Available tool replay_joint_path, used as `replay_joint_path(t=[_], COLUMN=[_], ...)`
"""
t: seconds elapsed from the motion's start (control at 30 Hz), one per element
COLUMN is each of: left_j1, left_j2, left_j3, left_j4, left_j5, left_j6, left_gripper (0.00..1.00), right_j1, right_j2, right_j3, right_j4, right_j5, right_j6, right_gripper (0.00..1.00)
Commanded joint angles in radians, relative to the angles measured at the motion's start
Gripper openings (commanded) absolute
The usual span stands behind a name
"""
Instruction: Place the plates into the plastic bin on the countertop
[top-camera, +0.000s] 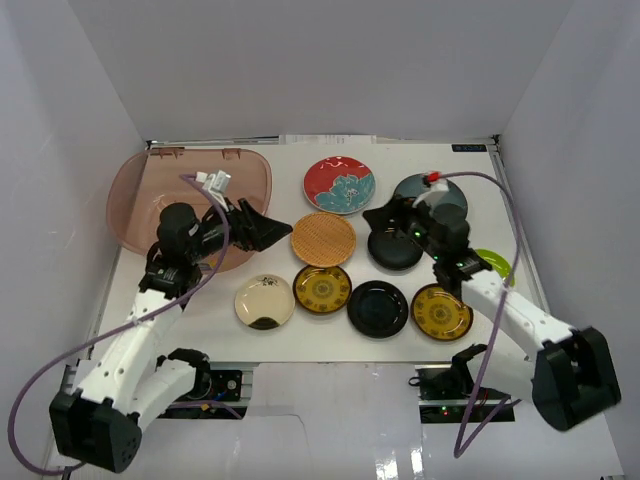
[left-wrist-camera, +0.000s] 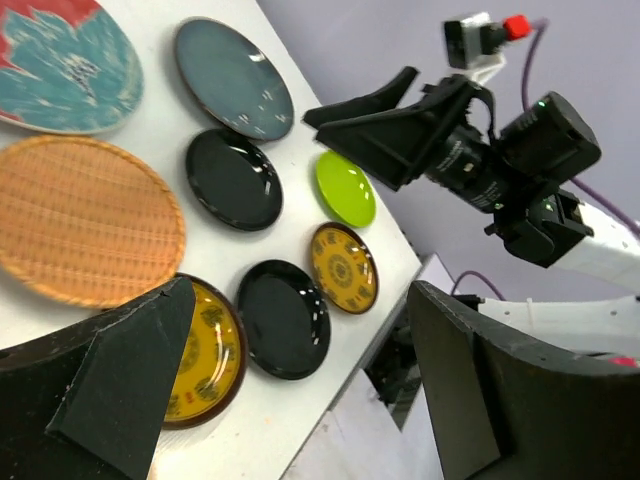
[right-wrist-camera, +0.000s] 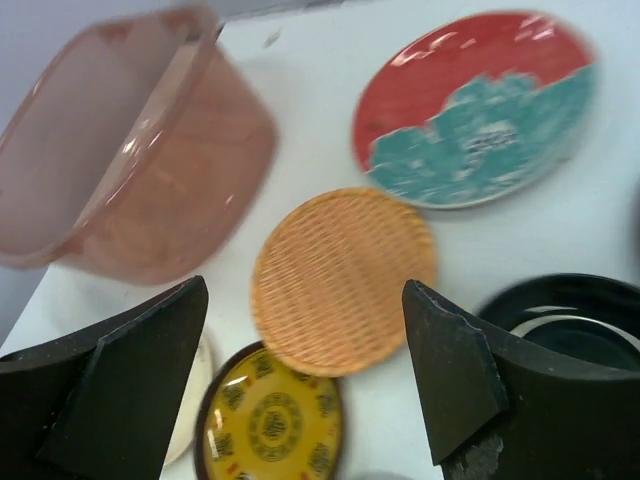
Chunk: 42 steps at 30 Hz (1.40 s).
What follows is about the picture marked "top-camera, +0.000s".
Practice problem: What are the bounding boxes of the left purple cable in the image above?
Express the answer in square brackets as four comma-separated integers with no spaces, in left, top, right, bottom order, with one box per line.
[7,172,232,475]

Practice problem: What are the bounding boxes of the yellow patterned plate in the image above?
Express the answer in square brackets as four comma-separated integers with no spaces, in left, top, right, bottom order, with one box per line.
[292,266,353,315]
[410,283,474,342]

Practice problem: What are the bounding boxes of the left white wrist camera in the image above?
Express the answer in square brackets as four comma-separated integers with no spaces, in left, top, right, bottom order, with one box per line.
[195,170,231,195]

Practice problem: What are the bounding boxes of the cream plate with black motif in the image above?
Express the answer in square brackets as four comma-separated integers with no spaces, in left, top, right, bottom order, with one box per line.
[234,274,296,331]

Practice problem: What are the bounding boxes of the dark teal glazed plate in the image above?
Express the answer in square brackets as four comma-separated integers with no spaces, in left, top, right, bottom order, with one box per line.
[393,174,468,218]

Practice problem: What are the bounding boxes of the small black plate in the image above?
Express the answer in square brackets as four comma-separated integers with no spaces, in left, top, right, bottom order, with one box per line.
[367,236,423,271]

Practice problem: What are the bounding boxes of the orange woven round plate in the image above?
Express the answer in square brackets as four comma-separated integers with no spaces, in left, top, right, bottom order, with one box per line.
[291,212,357,268]

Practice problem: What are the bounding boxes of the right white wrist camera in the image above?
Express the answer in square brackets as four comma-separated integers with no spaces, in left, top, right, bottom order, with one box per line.
[412,172,449,209]

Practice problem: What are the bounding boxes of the white papers at back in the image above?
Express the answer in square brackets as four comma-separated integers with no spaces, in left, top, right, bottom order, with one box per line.
[279,134,377,145]

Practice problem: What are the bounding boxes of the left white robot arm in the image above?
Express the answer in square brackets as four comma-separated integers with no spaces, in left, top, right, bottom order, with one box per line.
[49,199,292,473]

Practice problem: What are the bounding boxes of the glossy black plate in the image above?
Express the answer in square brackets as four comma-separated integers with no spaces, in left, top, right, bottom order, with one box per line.
[347,280,409,339]

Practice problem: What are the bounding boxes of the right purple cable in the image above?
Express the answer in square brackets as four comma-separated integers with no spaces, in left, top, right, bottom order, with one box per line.
[432,171,525,459]

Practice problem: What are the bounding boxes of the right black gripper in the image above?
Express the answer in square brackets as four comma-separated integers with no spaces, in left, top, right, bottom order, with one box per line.
[361,195,444,263]

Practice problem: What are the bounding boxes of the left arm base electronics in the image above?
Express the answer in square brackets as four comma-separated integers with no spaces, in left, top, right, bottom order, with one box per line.
[160,369,248,420]

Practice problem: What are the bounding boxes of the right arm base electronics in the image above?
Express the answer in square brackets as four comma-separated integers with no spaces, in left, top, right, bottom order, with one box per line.
[407,363,505,425]

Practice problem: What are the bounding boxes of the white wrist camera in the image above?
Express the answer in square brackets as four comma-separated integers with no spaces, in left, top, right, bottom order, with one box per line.
[412,172,449,209]
[195,170,231,195]

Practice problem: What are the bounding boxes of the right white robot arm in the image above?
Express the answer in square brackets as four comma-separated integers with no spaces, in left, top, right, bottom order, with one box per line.
[363,196,621,431]

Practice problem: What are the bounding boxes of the red floral plate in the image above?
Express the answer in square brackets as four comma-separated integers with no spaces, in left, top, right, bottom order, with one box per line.
[303,156,376,215]

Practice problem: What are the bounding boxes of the pink translucent plastic bin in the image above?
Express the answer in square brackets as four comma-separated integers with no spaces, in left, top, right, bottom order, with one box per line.
[106,147,272,256]

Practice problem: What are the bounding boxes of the aluminium table frame rail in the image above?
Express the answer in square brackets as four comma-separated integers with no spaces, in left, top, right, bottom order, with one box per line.
[489,134,569,361]

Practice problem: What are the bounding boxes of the purple cable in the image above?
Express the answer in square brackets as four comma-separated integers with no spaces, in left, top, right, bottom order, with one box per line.
[432,171,525,459]
[7,172,232,475]

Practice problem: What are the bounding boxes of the lime green plate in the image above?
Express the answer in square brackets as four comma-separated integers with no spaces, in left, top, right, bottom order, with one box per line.
[475,249,512,281]

